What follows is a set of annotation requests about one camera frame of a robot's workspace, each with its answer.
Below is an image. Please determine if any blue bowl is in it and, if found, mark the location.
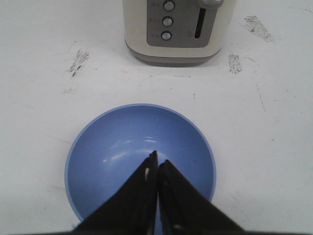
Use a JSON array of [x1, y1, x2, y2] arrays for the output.
[[65, 104, 216, 220]]

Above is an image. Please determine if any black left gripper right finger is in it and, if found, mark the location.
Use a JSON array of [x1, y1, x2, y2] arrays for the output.
[[158, 160, 244, 233]]

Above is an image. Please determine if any cream and chrome toaster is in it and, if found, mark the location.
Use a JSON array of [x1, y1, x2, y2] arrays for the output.
[[122, 0, 226, 64]]

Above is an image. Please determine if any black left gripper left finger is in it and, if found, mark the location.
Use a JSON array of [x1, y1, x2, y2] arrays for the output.
[[73, 151, 158, 233]]

